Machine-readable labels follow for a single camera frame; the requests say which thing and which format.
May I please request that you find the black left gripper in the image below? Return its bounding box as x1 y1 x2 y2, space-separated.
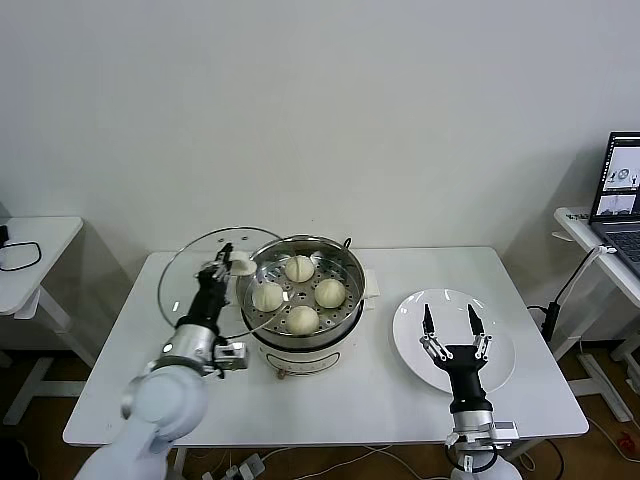
176 243 240 331

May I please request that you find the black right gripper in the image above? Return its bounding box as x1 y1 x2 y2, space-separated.
418 302 495 415

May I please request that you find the white steamed baozi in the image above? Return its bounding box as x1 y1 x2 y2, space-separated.
313 278 347 310
251 283 286 312
284 254 316 283
286 304 321 336

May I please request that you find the round glass pot lid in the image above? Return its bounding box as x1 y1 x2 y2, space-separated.
157 226 292 342

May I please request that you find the perforated steel steamer basket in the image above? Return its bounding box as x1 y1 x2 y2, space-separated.
235 233 367 346

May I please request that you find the round white plate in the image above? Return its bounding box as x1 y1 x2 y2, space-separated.
392 288 516 394

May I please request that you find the black power brick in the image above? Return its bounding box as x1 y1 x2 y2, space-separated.
542 301 561 344

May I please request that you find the cream electric cooker pot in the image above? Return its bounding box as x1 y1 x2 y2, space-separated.
234 267 385 382

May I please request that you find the white power strip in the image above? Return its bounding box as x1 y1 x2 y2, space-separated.
219 452 266 480

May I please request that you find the grey open laptop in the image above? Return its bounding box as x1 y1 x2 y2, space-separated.
588 130 640 279

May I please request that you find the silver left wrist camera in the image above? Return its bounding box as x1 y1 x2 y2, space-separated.
213 342 250 372

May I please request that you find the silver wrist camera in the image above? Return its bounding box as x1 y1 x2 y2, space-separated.
487 420 519 444
213 342 250 372

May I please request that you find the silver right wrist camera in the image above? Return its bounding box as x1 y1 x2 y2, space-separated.
487 420 519 444

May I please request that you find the laptop charger cable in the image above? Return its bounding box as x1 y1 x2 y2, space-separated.
552 243 621 309

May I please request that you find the black looped cable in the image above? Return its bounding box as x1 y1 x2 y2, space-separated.
0 241 42 274

